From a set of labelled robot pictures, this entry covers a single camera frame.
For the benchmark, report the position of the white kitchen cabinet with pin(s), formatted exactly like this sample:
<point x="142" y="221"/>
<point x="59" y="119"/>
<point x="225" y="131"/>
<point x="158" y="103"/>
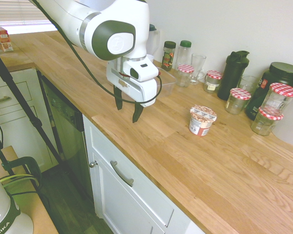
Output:
<point x="136" y="207"/>

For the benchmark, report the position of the tall drinking glass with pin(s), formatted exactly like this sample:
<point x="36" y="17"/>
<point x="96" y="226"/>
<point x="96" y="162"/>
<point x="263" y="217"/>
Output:
<point x="197" y="65"/>

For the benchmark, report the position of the dark dishwasher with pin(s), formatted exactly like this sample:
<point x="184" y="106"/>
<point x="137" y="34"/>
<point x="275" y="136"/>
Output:
<point x="63" y="126"/>

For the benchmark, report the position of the short drinking glass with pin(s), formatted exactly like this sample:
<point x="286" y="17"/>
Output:
<point x="249" y="81"/>

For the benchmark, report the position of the black camera tripod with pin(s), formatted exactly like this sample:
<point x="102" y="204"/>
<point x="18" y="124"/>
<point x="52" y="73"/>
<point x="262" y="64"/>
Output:
<point x="14" y="84"/>

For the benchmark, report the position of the faceted jar red checked lid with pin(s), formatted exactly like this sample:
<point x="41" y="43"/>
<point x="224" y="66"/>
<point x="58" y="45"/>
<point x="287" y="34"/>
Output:
<point x="265" y="125"/>

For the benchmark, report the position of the labelled jar red checked lid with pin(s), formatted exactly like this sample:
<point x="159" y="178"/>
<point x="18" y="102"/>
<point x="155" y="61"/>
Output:
<point x="238" y="101"/>
<point x="213" y="81"/>

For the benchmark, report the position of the silver cabinet knob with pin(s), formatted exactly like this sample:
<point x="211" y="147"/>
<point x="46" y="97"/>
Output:
<point x="93" y="164"/>

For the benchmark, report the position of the black protein powder tub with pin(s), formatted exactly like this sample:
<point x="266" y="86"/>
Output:
<point x="285" y="73"/>

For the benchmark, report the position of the spice jar dark lid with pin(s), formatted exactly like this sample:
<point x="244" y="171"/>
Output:
<point x="168" y="57"/>

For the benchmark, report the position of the black clamp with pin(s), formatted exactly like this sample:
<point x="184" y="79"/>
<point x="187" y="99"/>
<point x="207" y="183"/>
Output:
<point x="29" y="162"/>

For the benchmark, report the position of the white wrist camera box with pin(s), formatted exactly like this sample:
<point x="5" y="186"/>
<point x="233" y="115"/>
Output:
<point x="146" y="70"/>

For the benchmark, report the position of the clear bottle green cap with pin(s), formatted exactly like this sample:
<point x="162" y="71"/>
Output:
<point x="184" y="54"/>

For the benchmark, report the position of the clear pitcher green lid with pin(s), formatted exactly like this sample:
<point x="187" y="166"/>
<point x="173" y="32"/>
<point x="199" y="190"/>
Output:
<point x="154" y="41"/>

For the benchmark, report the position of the orange white carton box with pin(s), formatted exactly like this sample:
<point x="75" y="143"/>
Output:
<point x="3" y="40"/>

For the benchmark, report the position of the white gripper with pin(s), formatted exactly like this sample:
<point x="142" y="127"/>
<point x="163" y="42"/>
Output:
<point x="136" y="91"/>

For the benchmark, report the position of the window blind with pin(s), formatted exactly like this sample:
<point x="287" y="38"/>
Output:
<point x="14" y="11"/>

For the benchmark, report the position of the black shaker bottle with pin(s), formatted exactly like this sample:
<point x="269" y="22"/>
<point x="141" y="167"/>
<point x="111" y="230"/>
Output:
<point x="233" y="75"/>

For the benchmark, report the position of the glass jar red checked lid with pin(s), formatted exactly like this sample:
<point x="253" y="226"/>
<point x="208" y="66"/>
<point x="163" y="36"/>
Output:
<point x="279" y="97"/>
<point x="185" y="69"/>

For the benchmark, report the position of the cereal cup with foil lid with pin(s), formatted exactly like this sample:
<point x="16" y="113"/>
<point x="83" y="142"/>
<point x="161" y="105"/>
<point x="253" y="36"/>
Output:
<point x="200" y="124"/>

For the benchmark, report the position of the clear rectangular plastic container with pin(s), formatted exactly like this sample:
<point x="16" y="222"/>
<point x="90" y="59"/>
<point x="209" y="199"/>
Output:
<point x="168" y="84"/>

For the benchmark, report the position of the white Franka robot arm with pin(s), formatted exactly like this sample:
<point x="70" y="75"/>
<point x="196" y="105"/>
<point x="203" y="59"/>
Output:
<point x="117" y="24"/>

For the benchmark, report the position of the white drawer cabinet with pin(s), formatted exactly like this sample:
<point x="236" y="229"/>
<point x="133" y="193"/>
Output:
<point x="19" y="126"/>

